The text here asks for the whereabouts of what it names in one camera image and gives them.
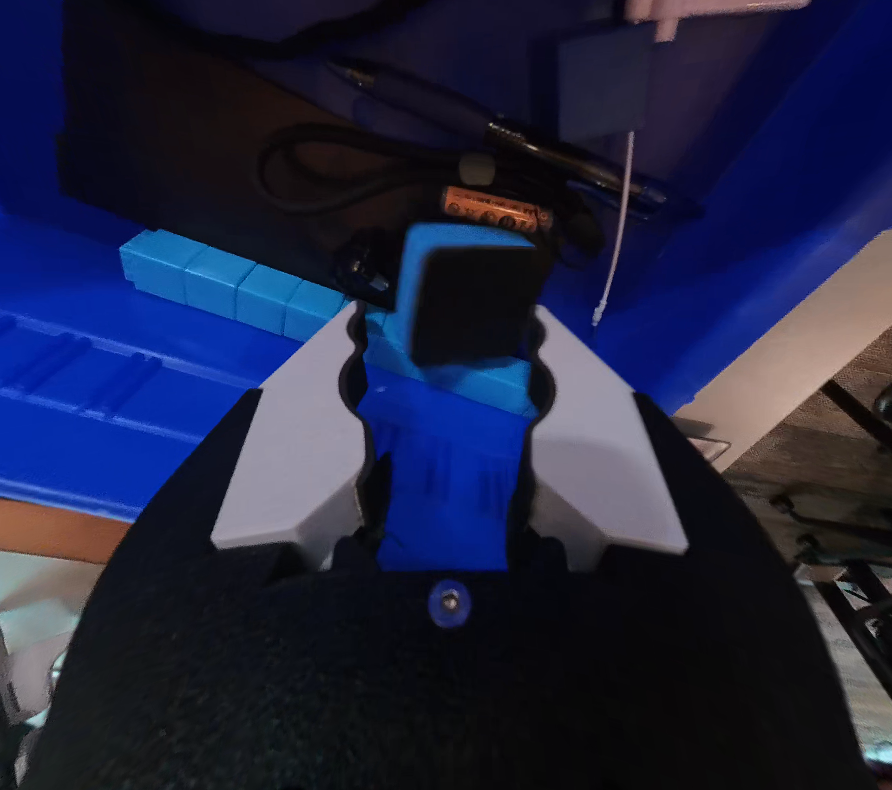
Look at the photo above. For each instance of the large blue plastic bin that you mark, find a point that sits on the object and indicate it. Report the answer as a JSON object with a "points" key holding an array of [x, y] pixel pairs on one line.
{"points": [[766, 142]]}

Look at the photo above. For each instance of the light blue cube bar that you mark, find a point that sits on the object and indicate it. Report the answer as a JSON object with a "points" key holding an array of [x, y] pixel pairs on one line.
{"points": [[209, 278]]}

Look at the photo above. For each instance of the blue eraser black felt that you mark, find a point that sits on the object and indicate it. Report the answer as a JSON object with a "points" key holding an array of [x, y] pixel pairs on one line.
{"points": [[474, 302]]}

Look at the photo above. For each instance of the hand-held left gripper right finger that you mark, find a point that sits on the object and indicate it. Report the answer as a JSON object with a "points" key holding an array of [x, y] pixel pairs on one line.
{"points": [[606, 455]]}

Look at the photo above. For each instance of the black pen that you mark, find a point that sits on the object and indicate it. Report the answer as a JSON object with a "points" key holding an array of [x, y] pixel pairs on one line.
{"points": [[557, 156]]}

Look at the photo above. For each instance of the dark brown board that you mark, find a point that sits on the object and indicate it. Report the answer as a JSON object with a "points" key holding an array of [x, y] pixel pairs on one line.
{"points": [[174, 128]]}

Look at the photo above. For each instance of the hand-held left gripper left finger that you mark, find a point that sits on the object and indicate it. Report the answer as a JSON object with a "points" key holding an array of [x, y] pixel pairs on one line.
{"points": [[293, 455]]}

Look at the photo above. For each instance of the orange battery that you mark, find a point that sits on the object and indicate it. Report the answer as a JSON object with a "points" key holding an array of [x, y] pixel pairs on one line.
{"points": [[488, 211]]}

